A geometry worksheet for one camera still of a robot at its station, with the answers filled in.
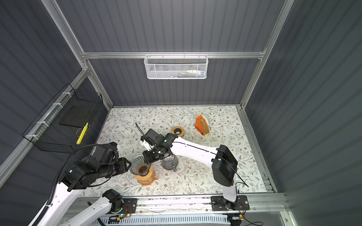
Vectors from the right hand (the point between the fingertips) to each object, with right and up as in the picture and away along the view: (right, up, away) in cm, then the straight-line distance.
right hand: (145, 162), depth 74 cm
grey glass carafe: (+12, -2, +7) cm, 14 cm away
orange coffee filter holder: (+34, +19, +25) cm, 46 cm away
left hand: (-6, +1, -6) cm, 8 cm away
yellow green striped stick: (-32, +14, -4) cm, 35 cm away
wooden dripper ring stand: (+1, -8, 0) cm, 8 cm away
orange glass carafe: (0, -13, +7) cm, 15 cm away
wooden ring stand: (+16, +14, +30) cm, 37 cm away
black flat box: (-38, +25, +3) cm, 46 cm away
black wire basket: (-41, +20, -1) cm, 46 cm away
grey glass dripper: (-3, -2, 0) cm, 4 cm away
